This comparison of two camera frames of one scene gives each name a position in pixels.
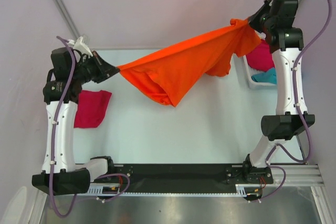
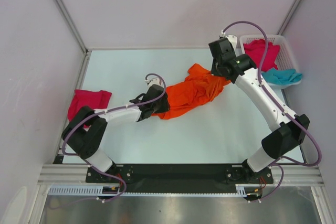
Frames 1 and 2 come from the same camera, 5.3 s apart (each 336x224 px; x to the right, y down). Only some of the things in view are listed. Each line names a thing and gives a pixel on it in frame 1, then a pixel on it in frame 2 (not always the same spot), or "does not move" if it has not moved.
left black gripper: x=104 y=70 to x=165 y=107
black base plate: x=189 y=178 does not move
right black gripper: x=254 y=20 to x=214 y=70
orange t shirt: x=168 y=75 to x=200 y=87
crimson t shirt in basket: x=261 y=57 does not move
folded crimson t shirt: x=92 y=106 does not move
